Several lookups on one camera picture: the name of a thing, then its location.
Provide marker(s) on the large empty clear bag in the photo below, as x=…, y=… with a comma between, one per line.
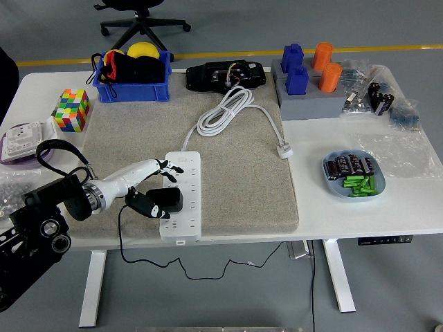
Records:
x=398, y=155

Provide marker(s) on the white switch panel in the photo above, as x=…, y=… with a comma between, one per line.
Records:
x=50, y=131

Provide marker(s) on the clear bag of blue parts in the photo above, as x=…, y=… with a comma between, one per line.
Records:
x=354, y=74
x=405, y=115

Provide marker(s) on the black table control panel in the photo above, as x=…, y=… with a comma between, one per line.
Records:
x=384, y=240

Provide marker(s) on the black office chair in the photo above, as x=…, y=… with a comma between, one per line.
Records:
x=143, y=26

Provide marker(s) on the black electronic device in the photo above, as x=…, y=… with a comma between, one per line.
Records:
x=200, y=77

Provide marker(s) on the grey-brown mat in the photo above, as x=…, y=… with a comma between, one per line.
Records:
x=242, y=190

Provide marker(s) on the clear bag of screws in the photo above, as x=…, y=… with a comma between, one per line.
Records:
x=14, y=188

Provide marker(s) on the blue plastic bin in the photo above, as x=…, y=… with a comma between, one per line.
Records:
x=131, y=92

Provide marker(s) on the black fabric pouch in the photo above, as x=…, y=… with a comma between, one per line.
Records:
x=150, y=71

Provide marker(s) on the white three-pin plug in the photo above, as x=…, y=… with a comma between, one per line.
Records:
x=285, y=151

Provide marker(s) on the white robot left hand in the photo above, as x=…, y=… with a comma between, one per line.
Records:
x=114, y=185

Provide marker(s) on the orange cylinder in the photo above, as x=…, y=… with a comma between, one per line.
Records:
x=329, y=77
x=322, y=57

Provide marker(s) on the black pouch with red lining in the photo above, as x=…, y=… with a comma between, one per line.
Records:
x=121, y=71

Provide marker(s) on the black plug adapter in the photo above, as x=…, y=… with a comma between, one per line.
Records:
x=170, y=198

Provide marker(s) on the multicolour puzzle cube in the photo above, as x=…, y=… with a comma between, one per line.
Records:
x=72, y=110

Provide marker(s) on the white power strip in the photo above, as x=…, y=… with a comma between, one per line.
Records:
x=190, y=193

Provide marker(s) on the light blue tray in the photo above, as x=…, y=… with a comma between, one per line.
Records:
x=332, y=186

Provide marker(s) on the metal box under table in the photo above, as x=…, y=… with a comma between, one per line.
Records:
x=299, y=249

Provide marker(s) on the clear bag of black capacitors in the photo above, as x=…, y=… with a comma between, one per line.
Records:
x=380, y=98

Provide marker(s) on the black cylindrical capacitor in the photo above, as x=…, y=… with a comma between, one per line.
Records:
x=368, y=166
x=332, y=170
x=342, y=164
x=354, y=163

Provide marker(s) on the clear bag of metal parts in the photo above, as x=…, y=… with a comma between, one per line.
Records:
x=360, y=103

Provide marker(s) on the purple plate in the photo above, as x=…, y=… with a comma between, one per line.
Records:
x=17, y=164

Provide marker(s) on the grey block holder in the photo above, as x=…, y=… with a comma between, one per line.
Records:
x=277, y=67
x=311, y=107

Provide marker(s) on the yellow ball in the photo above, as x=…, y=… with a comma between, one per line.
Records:
x=142, y=50

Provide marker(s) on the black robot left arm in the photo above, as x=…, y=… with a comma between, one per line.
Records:
x=34, y=207

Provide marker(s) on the green battery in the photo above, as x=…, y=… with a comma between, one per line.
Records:
x=365, y=182
x=372, y=183
x=351, y=184
x=362, y=189
x=353, y=179
x=361, y=194

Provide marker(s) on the white table leg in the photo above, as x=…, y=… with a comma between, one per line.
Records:
x=339, y=276
x=92, y=287

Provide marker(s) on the blue plastic block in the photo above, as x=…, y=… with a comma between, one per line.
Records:
x=297, y=81
x=292, y=57

